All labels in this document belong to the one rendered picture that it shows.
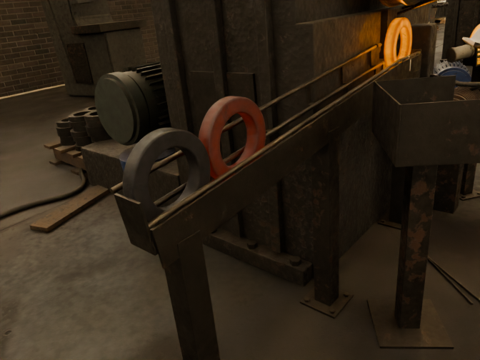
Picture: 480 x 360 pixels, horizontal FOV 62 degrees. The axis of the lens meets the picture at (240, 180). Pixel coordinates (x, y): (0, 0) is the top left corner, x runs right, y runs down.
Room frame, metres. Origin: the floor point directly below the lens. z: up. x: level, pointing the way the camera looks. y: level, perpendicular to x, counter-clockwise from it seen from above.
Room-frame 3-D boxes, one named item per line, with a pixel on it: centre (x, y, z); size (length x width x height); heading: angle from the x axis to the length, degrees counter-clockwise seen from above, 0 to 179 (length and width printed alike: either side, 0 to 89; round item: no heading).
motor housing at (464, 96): (1.63, -0.94, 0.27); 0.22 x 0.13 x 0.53; 137
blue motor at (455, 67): (3.41, -1.85, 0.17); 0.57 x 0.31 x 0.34; 157
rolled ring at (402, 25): (1.49, -0.61, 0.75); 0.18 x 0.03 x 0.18; 137
